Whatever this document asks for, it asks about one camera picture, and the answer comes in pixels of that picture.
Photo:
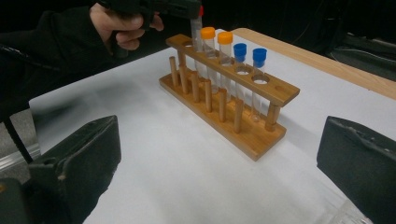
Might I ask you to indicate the aluminium frame rail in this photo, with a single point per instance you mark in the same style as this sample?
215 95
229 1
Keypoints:
15 160

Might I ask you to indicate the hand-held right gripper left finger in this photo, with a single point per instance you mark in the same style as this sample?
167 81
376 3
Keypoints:
81 168

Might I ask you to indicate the blue cap test tube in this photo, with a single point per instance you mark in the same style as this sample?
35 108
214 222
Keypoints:
239 50
259 56

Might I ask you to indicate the red cap test tube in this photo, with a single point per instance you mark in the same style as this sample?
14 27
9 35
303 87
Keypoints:
196 31

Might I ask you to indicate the wooden test tube rack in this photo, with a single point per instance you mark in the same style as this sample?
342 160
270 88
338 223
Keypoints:
258 140

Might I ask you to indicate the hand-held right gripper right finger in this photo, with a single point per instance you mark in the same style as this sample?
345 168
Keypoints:
361 168

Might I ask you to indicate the white table mat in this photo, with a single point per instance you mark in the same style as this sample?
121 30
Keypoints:
174 186

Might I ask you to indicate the orange cap test tube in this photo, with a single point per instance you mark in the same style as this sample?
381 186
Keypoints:
208 32
224 37

